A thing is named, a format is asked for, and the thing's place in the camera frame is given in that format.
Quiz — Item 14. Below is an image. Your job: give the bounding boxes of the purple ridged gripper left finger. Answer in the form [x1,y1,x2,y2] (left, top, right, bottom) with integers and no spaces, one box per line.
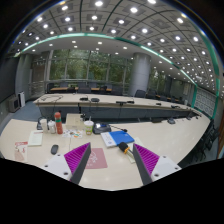
[43,143,91,184]

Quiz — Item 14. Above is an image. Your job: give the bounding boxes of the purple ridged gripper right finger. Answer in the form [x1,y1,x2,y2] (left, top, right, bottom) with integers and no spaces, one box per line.
[133,144,181,185]

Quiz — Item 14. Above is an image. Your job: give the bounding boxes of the black computer mouse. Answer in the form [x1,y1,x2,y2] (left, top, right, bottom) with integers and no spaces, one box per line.
[50,144,59,155]

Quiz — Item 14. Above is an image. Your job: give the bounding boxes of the pink square mouse pad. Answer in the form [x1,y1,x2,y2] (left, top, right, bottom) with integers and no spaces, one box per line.
[86,148,108,169]

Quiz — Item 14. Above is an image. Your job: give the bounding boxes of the colourful leaflet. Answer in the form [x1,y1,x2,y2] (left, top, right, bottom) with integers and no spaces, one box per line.
[62,129,83,139]

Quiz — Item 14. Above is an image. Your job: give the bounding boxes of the white notebook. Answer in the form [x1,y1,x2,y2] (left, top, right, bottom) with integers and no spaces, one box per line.
[28,130,43,146]

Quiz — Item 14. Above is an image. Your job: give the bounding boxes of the paper cup green print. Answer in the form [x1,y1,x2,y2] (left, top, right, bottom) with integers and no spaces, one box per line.
[84,120,94,135]

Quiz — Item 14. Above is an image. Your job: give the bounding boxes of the blue folder book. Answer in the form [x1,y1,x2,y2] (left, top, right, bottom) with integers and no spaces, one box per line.
[101,131,134,148]

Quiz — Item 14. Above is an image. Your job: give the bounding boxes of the white cup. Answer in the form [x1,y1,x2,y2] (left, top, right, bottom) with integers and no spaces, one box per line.
[40,119,48,133]

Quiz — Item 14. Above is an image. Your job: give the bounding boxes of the red orange bottle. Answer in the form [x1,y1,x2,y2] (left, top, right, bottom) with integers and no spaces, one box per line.
[54,112,63,134]

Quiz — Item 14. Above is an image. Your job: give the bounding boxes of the red white booklet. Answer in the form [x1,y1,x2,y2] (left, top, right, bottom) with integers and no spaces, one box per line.
[14,141,28,162]

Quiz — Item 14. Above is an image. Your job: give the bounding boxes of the long curved conference desk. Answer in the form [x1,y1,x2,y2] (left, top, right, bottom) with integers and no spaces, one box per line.
[34,93,201,122]

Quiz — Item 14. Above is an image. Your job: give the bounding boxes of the white air purifier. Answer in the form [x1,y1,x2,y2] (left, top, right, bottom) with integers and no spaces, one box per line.
[18,91,25,108]

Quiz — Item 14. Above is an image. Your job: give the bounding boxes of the grey round pillar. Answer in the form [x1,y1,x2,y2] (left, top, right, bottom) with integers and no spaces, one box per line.
[128,52,151,96]

